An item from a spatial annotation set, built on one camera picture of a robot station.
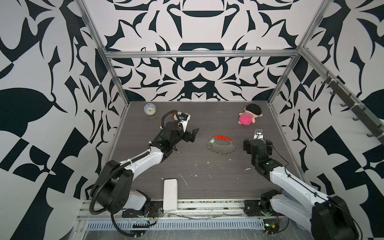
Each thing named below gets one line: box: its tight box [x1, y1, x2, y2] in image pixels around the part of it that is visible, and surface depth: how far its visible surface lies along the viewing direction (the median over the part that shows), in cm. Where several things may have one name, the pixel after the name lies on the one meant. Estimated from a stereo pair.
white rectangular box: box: [163, 178, 178, 212], surface depth 76 cm
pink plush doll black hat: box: [238, 103, 263, 126], surface depth 107 cm
